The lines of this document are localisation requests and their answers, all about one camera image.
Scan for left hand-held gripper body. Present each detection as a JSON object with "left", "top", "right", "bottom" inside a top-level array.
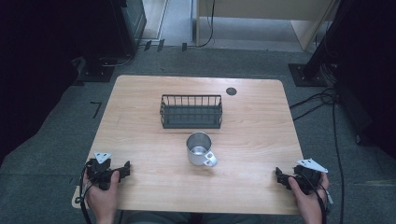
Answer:
[{"left": 85, "top": 151, "right": 123, "bottom": 191}]

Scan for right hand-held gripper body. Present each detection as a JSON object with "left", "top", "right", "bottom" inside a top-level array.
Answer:
[{"left": 292, "top": 158, "right": 330, "bottom": 196}]

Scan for person's right hand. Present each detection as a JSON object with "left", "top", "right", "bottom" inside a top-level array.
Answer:
[{"left": 287, "top": 172, "right": 331, "bottom": 217}]

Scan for person's left hand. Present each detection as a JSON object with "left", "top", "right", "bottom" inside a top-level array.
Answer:
[{"left": 82, "top": 170, "right": 121, "bottom": 219}]

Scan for silver metal cup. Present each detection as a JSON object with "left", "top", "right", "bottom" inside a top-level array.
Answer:
[{"left": 185, "top": 131, "right": 219, "bottom": 168}]

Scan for black stand base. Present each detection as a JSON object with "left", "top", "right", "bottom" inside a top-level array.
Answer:
[{"left": 76, "top": 55, "right": 119, "bottom": 84}]

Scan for black metal stand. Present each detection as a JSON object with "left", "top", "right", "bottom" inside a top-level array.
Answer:
[{"left": 287, "top": 0, "right": 353, "bottom": 88}]

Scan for dark cabinet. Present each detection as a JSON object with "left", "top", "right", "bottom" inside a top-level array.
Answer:
[{"left": 109, "top": 0, "right": 148, "bottom": 58}]

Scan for light wooden furniture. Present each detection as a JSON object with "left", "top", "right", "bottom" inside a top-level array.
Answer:
[{"left": 195, "top": 0, "right": 341, "bottom": 52}]

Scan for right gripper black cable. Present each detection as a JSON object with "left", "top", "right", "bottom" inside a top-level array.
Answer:
[{"left": 299, "top": 171, "right": 332, "bottom": 224}]

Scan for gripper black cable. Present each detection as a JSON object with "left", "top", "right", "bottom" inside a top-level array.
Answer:
[
  {"left": 299, "top": 171, "right": 332, "bottom": 224},
  {"left": 78, "top": 163, "right": 94, "bottom": 224}
]

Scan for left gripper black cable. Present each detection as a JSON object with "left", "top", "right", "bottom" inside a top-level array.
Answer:
[{"left": 78, "top": 163, "right": 94, "bottom": 224}]

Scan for black floor cables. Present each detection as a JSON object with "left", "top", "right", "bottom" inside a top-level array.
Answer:
[{"left": 289, "top": 87, "right": 346, "bottom": 224}]

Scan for black wire basket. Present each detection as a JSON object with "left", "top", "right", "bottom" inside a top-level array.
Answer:
[{"left": 159, "top": 93, "right": 224, "bottom": 130}]

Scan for thin black hanging cable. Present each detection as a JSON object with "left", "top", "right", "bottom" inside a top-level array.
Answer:
[{"left": 197, "top": 0, "right": 217, "bottom": 49}]

